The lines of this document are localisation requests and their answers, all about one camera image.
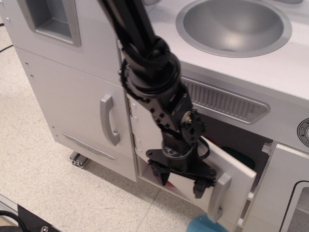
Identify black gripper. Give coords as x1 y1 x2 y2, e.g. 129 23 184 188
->
146 142 217 199

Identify white cabinet door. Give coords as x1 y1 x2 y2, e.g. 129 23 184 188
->
126 93 257 230

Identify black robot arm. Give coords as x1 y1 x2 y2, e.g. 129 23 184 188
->
100 0 216 199

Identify white toy kitchen cabinet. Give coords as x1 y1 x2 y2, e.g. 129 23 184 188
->
0 0 309 232

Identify blue round bowl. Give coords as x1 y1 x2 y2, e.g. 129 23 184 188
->
186 215 227 232

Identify lower metal door hinge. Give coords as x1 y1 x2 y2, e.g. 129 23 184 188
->
133 134 142 153

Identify metal door hinge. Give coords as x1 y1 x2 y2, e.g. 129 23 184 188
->
127 97 133 117
133 134 142 153

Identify grey ventilation grille panel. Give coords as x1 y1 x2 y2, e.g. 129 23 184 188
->
182 77 270 125

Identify upper metal door hinge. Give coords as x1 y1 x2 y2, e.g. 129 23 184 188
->
127 97 133 117

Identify white oven door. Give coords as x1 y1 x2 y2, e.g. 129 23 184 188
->
244 144 309 232

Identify white fridge door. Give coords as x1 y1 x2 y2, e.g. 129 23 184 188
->
16 48 137 181

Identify black round dial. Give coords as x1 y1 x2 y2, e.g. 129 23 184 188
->
297 118 309 147

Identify silver sink bowl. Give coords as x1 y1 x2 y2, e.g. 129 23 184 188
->
176 0 292 58

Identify grey recessed dispenser panel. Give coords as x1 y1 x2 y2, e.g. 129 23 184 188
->
17 0 81 47

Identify grey cabinet door handle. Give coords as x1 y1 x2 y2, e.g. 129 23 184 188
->
208 173 232 223

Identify aluminium extrusion frame foot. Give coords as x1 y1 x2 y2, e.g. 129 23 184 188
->
70 151 91 170

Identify grey fridge door handle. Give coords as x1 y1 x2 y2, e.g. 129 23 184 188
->
99 94 120 146

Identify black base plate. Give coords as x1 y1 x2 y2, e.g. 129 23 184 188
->
17 204 60 232

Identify black braided cable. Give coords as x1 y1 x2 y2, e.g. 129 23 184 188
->
0 210 27 232

